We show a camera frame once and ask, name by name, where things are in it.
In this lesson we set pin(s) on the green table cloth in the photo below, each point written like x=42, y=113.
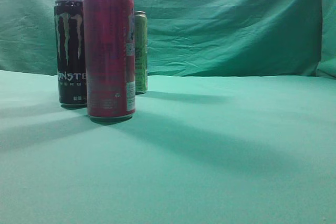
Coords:
x=197, y=150

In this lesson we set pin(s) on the pink energy drink can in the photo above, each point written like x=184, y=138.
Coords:
x=110, y=58

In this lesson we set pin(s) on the green drink can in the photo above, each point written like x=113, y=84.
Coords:
x=141, y=56

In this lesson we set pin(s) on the green backdrop cloth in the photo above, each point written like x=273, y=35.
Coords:
x=195, y=37

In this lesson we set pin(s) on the black Monster energy can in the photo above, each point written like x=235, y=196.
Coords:
x=70, y=53

